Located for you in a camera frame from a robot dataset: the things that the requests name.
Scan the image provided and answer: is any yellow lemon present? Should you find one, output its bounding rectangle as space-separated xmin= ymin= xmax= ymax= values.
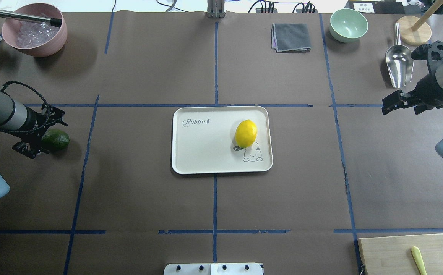
xmin=235 ymin=120 xmax=258 ymax=149

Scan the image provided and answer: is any grey folded cloth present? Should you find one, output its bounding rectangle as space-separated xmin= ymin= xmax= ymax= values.
xmin=271 ymin=23 xmax=312 ymax=53

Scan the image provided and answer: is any wooden mug stand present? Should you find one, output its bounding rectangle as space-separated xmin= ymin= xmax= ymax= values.
xmin=394 ymin=0 xmax=443 ymax=46

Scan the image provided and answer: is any bubble wrap in bowl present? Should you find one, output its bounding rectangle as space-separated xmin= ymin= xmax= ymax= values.
xmin=16 ymin=21 xmax=60 ymax=49

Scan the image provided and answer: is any pink bowl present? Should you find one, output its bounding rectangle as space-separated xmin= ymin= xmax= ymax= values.
xmin=2 ymin=3 xmax=68 ymax=57

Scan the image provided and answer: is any yellow plastic knife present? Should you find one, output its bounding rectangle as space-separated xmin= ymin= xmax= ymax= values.
xmin=411 ymin=246 xmax=427 ymax=275

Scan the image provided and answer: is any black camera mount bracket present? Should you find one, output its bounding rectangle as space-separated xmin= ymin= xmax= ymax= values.
xmin=411 ymin=41 xmax=443 ymax=73

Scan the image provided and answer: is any green avocado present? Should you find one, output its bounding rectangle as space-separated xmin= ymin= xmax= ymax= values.
xmin=41 ymin=129 xmax=70 ymax=152

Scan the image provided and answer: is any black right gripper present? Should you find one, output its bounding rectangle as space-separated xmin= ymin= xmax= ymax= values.
xmin=381 ymin=76 xmax=441 ymax=115

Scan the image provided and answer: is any wooden cutting board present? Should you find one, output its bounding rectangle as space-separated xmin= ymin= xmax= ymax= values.
xmin=358 ymin=233 xmax=443 ymax=275

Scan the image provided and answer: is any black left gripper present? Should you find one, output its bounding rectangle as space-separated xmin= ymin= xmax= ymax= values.
xmin=12 ymin=111 xmax=51 ymax=159

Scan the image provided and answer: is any black handled tool in bowl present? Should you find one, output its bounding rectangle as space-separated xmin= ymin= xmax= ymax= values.
xmin=0 ymin=10 xmax=63 ymax=28

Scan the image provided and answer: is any steel scoop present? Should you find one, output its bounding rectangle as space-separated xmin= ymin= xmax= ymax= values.
xmin=385 ymin=23 xmax=414 ymax=89

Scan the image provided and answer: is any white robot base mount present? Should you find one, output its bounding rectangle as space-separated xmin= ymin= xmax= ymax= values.
xmin=163 ymin=262 xmax=265 ymax=275

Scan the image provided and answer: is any light green bowl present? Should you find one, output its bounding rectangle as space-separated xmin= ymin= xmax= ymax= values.
xmin=329 ymin=8 xmax=368 ymax=43

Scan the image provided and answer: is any cream rabbit tray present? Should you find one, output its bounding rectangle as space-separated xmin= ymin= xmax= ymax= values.
xmin=171 ymin=106 xmax=273 ymax=175

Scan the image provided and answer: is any left arm camera bracket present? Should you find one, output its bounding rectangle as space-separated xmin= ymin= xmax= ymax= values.
xmin=42 ymin=103 xmax=68 ymax=128

